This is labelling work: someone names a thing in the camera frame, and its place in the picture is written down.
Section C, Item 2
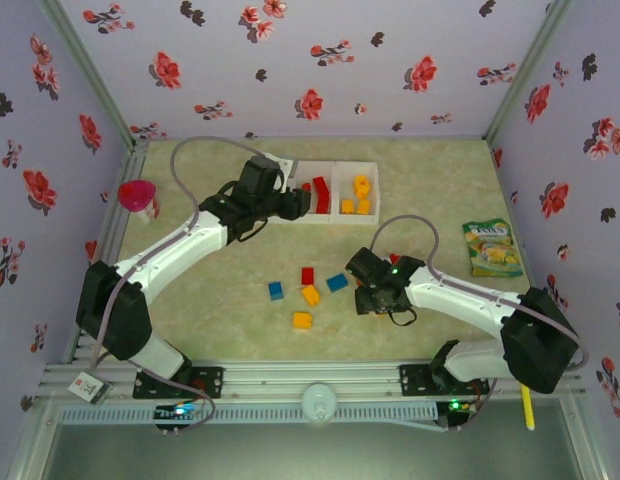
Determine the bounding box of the white card with red logo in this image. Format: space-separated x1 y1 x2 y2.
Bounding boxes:
68 370 114 405

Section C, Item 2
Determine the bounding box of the black left camera cable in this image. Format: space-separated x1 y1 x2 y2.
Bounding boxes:
234 217 269 244

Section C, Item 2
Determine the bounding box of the pink lidded paper cup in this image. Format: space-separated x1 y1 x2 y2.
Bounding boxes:
116 179 160 224

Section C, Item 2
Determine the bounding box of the aluminium side rail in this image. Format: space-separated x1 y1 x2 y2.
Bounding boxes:
64 138 150 364

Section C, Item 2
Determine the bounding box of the aluminium corner post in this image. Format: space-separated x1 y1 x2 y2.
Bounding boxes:
482 0 576 146
35 0 144 147

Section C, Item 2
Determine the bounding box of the black camera cable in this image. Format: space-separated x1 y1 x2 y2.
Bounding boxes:
234 217 269 244
387 307 419 329

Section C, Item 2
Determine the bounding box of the white slotted cable duct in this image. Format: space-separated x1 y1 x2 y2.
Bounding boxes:
57 402 441 426

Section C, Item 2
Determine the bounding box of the yellow pen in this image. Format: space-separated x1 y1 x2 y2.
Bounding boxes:
520 385 536 431

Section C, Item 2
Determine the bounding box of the lilac right arm cable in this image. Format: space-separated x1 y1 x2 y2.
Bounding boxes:
369 214 590 431

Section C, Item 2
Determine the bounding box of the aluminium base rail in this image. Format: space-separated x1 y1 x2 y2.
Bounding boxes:
37 358 589 401

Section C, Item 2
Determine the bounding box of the black right camera cable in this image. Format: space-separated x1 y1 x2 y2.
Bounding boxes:
387 307 419 329

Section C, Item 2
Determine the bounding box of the green snack bag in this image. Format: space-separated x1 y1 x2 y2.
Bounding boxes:
461 217 523 280

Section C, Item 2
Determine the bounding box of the white round knob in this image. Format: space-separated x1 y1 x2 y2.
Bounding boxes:
300 382 337 425

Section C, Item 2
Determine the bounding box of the lilac left arm cable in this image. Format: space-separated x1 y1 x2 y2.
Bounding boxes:
89 135 281 431

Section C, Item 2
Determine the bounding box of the lilac arm cable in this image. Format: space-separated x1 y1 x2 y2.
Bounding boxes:
369 214 590 431
89 135 281 431

